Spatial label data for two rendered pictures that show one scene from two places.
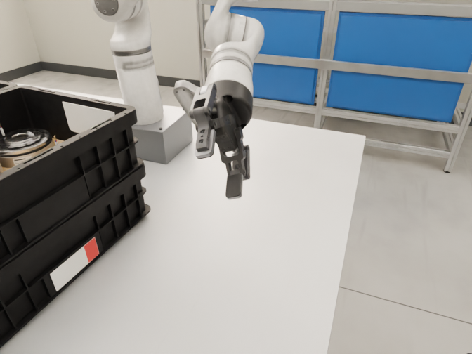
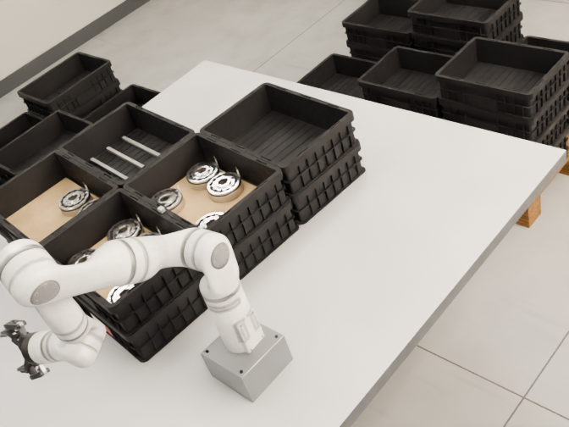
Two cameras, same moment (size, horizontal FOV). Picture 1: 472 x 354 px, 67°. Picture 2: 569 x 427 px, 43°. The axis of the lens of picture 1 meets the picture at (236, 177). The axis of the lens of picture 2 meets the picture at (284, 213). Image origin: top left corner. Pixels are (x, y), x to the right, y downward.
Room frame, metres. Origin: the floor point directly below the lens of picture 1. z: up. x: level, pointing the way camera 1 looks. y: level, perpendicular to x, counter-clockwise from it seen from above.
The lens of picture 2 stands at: (1.68, -0.68, 2.10)
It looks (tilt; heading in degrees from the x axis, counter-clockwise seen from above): 39 degrees down; 123
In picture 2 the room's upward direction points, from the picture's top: 19 degrees counter-clockwise
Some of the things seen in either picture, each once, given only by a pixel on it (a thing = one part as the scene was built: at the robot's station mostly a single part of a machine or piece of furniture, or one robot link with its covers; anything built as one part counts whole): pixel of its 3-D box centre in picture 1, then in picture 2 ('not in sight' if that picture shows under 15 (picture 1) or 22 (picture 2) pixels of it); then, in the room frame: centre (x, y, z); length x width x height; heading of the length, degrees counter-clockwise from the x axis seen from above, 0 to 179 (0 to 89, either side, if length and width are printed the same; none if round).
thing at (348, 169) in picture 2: not in sight; (287, 165); (0.72, 0.93, 0.76); 0.40 x 0.30 x 0.12; 155
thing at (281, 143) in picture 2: not in sight; (278, 138); (0.72, 0.93, 0.87); 0.40 x 0.30 x 0.11; 155
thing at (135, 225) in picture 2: not in sight; (124, 231); (0.40, 0.50, 0.86); 0.10 x 0.10 x 0.01
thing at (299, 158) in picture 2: not in sight; (274, 124); (0.72, 0.93, 0.92); 0.40 x 0.30 x 0.02; 155
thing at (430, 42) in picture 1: (395, 68); not in sight; (2.05, -0.92, 0.60); 0.72 x 0.03 x 0.56; 69
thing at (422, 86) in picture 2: not in sight; (420, 104); (0.87, 1.90, 0.31); 0.40 x 0.30 x 0.34; 159
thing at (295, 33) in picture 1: (263, 55); not in sight; (2.34, -0.17, 0.60); 0.72 x 0.03 x 0.56; 69
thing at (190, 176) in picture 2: not in sight; (202, 172); (0.53, 0.77, 0.86); 0.10 x 0.10 x 0.01
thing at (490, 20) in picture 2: not in sight; (467, 46); (1.02, 2.27, 0.37); 0.40 x 0.30 x 0.45; 159
